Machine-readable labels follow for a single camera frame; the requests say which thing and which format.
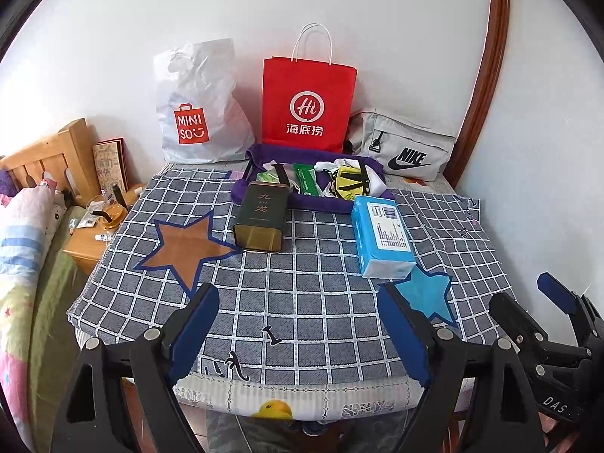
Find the purple fabric storage box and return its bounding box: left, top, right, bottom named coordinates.
left=230, top=143, right=397, bottom=213

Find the yellow black pouch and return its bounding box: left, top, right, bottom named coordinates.
left=330, top=165, right=371, bottom=199

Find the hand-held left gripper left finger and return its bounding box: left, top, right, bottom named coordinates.
left=63, top=282, right=246, bottom=453

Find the dark green tea tin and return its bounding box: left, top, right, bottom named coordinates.
left=232, top=182, right=290, bottom=253

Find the grey checkered tablecloth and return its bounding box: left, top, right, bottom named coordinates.
left=66, top=163, right=517, bottom=385

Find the brown star patch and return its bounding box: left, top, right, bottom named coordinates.
left=132, top=210, right=243, bottom=298

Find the wooden nightstand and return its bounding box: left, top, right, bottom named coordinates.
left=63, top=182, right=149, bottom=277

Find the grey waist bag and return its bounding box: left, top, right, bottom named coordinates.
left=347, top=108, right=458, bottom=181

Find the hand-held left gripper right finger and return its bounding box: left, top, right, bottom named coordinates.
left=376, top=282, right=543, bottom=453

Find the floral quilt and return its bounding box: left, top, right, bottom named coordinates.
left=0, top=177, right=69, bottom=435

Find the blue tissue pack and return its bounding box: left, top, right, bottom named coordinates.
left=350, top=196, right=417, bottom=279

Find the wooden bed headboard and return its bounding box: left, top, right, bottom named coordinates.
left=0, top=118, right=100, bottom=208

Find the brown wooden door frame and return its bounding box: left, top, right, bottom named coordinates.
left=446, top=0, right=511, bottom=187

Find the green bed sheet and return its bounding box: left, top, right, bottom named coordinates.
left=9, top=226, right=95, bottom=435

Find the red paper bag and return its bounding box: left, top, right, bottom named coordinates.
left=262, top=23, right=358, bottom=152

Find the duck printed table cover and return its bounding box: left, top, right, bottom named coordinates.
left=75, top=330, right=473, bottom=421

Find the blue star patch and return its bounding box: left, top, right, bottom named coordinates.
left=389, top=267, right=458, bottom=328

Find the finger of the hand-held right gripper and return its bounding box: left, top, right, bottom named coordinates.
left=488, top=291, right=550, bottom=357
left=537, top=271, right=604, bottom=346

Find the dark green sachet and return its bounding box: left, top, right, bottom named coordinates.
left=293, top=163, right=320, bottom=196

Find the white plastic shopping bag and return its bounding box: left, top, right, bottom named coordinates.
left=153, top=38, right=256, bottom=163

